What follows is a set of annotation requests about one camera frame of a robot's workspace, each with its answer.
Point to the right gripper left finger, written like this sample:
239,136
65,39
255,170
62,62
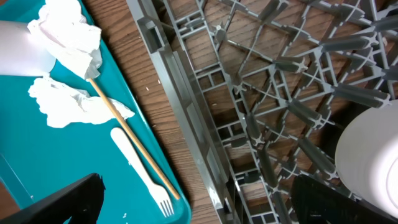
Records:
79,202

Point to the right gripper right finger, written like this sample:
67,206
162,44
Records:
314,202

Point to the white bowl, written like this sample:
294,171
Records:
366,157

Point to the white plastic fork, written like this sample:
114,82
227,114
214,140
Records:
158,193

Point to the torn white tissue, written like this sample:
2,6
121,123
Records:
64,105

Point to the white paper cup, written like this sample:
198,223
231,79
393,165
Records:
21,53

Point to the white napkin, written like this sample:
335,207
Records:
64,32

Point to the grey dishwasher rack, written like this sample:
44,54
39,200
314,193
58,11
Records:
259,89

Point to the wooden chopstick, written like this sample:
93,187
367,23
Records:
135,140

